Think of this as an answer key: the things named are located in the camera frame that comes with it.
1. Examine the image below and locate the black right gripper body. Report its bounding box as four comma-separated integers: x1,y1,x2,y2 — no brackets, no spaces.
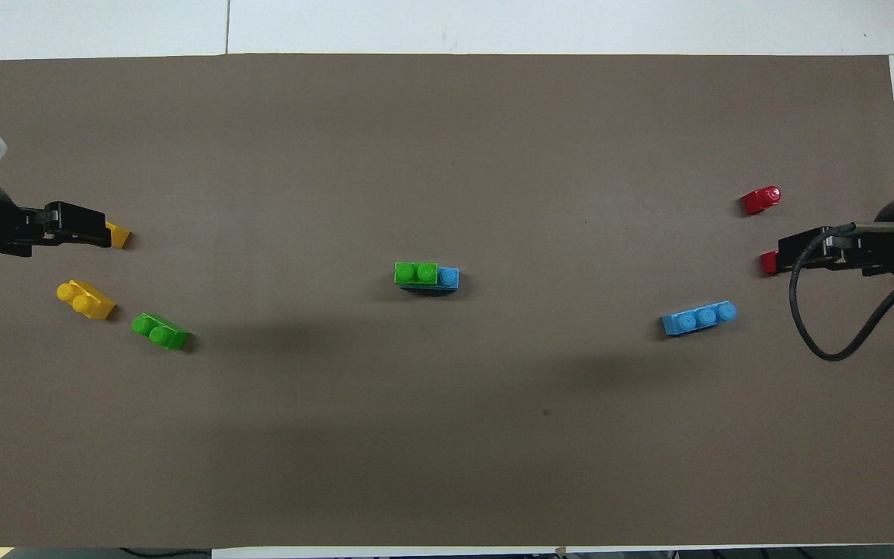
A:
824,191,894,281

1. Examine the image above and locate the green two-stud block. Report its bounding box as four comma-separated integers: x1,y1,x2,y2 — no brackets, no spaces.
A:
131,312,191,352
394,262,439,286

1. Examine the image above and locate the blue three-stud block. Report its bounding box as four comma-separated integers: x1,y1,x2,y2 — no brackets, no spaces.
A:
400,267,460,292
662,300,738,337

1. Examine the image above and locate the brown table mat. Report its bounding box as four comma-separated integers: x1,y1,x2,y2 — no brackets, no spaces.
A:
0,53,894,549

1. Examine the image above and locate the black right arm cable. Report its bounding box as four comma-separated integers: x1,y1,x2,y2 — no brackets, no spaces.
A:
789,221,894,363

